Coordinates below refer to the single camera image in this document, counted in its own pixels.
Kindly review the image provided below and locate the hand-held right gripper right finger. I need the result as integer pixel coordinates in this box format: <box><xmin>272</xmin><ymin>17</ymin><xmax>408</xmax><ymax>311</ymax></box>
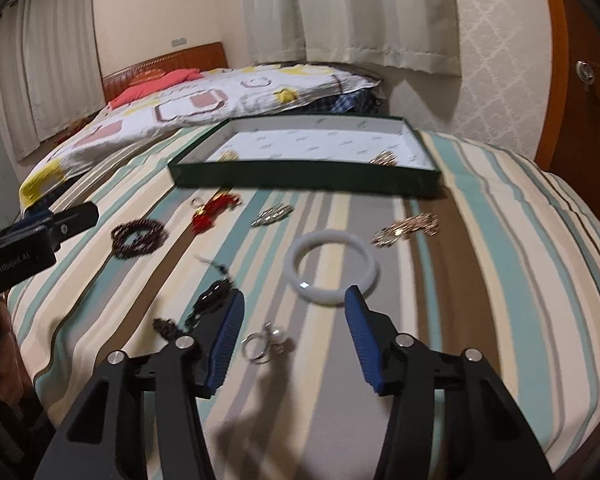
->
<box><xmin>344</xmin><ymin>285</ymin><xmax>556</xmax><ymax>480</ymax></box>

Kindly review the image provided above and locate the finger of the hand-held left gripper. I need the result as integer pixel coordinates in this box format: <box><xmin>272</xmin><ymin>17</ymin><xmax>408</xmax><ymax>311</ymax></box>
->
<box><xmin>47</xmin><ymin>202</ymin><xmax>100</xmax><ymax>251</ymax></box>
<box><xmin>16</xmin><ymin>211</ymin><xmax>52</xmax><ymax>231</ymax></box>

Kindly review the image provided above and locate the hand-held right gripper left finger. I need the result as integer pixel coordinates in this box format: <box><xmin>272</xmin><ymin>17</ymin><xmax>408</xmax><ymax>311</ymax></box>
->
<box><xmin>34</xmin><ymin>287</ymin><xmax>246</xmax><ymax>480</ymax></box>

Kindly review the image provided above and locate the black bead necklace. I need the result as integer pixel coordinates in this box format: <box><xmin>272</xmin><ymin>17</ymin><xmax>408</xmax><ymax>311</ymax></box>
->
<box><xmin>152</xmin><ymin>255</ymin><xmax>238</xmax><ymax>343</ymax></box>

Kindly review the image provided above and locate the silver pearl ring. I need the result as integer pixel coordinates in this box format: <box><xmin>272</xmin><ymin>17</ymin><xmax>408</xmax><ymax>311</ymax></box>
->
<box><xmin>241</xmin><ymin>322</ymin><xmax>288</xmax><ymax>363</ymax></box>

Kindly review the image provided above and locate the dark red bead bracelet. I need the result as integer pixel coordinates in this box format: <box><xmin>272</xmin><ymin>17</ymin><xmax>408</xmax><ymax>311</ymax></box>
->
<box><xmin>111</xmin><ymin>220</ymin><xmax>170</xmax><ymax>261</ymax></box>

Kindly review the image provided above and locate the white jade bangle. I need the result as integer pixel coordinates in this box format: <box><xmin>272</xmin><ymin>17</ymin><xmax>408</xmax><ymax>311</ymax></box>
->
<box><xmin>284</xmin><ymin>231</ymin><xmax>381</xmax><ymax>306</ymax></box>

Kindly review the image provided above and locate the rose gold chain bracelet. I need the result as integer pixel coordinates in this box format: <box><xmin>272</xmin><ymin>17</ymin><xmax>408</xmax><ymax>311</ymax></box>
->
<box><xmin>371</xmin><ymin>212</ymin><xmax>440</xmax><ymax>250</ymax></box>

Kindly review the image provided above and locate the red gold charm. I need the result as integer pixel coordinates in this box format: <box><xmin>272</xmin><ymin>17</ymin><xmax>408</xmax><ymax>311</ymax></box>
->
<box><xmin>190</xmin><ymin>197</ymin><xmax>213</xmax><ymax>235</ymax></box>

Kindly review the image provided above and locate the silver chain bracelet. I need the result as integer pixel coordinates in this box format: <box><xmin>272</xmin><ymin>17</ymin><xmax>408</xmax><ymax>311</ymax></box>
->
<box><xmin>251</xmin><ymin>203</ymin><xmax>295</xmax><ymax>228</ymax></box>

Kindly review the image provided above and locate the green jewelry box white lining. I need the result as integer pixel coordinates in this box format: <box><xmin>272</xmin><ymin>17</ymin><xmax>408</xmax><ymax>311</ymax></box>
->
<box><xmin>169</xmin><ymin>115</ymin><xmax>441</xmax><ymax>198</ymax></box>

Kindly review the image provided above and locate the striped bedsheet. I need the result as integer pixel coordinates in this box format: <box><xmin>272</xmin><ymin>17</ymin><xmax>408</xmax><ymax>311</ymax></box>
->
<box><xmin>7</xmin><ymin>127</ymin><xmax>600</xmax><ymax>480</ymax></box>

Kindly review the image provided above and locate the red pillow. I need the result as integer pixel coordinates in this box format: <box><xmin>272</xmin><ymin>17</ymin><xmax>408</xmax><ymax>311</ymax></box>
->
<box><xmin>107</xmin><ymin>67</ymin><xmax>204</xmax><ymax>109</ymax></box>

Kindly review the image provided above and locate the long cream curtain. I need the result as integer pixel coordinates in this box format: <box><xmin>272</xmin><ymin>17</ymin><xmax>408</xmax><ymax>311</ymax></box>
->
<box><xmin>0</xmin><ymin>0</ymin><xmax>106</xmax><ymax>161</ymax></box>

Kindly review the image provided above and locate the bed with patterned quilt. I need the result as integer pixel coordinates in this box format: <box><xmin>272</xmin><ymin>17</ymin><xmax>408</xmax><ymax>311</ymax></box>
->
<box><xmin>19</xmin><ymin>62</ymin><xmax>381</xmax><ymax>208</ymax></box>

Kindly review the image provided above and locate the wooden headboard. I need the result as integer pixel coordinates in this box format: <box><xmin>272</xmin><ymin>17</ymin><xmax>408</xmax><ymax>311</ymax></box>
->
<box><xmin>101</xmin><ymin>42</ymin><xmax>229</xmax><ymax>103</ymax></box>

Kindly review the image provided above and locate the blue plaid bedsheet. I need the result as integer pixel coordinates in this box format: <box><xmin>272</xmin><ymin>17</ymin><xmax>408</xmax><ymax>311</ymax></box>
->
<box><xmin>300</xmin><ymin>87</ymin><xmax>383</xmax><ymax>115</ymax></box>

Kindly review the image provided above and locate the wooden door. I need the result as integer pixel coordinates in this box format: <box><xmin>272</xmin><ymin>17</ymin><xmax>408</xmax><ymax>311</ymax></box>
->
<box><xmin>532</xmin><ymin>0</ymin><xmax>600</xmax><ymax>241</ymax></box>

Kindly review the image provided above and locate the wide cream curtain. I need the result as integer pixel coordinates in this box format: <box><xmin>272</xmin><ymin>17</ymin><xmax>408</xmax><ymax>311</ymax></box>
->
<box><xmin>240</xmin><ymin>0</ymin><xmax>463</xmax><ymax>78</ymax></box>

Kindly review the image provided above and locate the metal door lock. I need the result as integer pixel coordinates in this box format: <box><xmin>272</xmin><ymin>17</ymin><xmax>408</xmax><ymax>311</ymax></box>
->
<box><xmin>575</xmin><ymin>60</ymin><xmax>595</xmax><ymax>92</ymax></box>

